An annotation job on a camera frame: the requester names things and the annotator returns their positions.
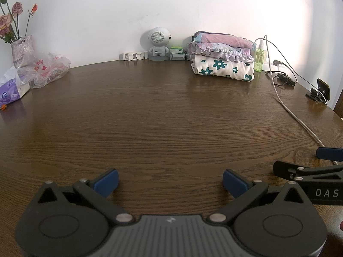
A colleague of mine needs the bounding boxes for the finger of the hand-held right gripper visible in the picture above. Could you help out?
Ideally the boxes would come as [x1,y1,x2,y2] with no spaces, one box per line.
[316,147,343,163]
[273,160,343,181]

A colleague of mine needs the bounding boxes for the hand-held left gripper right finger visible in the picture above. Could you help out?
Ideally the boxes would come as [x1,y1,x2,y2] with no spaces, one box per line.
[206,169,314,224]

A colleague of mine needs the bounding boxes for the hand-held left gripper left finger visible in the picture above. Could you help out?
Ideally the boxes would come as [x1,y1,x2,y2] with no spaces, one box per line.
[37,169,136,224]

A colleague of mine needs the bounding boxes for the pink and blue tank top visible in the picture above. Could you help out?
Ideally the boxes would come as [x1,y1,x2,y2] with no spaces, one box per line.
[193,31,255,50]

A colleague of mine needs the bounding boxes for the black phone stand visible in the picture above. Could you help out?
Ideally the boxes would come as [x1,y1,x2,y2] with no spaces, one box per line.
[306,87,321,102]

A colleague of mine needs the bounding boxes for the green spray bottle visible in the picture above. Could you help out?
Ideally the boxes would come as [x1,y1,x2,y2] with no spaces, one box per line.
[254,39,266,72]

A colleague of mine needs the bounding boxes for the folded white teal-flowered cloth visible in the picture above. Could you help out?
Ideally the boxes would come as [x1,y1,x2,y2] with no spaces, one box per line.
[191,55,255,82]

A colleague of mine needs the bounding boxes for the clear printed plastic bag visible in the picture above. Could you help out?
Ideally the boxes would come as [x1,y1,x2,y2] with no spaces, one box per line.
[16,51,72,89]

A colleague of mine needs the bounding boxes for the purple tissue pack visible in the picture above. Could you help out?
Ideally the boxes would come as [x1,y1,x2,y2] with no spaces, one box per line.
[0,65,32,108]

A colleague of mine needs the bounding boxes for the folded lilac floral cloth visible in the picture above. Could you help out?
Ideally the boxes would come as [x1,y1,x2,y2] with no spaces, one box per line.
[187,41,255,64]

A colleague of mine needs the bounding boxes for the white robot-shaped speaker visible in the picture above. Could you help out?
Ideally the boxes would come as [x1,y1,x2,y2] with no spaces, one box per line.
[147,26,172,61]

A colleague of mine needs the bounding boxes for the wrapped flower vase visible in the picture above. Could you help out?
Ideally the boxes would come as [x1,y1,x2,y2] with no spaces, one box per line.
[10,34,34,69]

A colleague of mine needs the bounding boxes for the thick white cable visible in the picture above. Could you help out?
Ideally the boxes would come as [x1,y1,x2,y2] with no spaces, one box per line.
[264,34,340,166]

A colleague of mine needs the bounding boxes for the thin grey cable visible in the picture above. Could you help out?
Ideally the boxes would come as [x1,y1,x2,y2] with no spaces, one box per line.
[266,39,329,105]

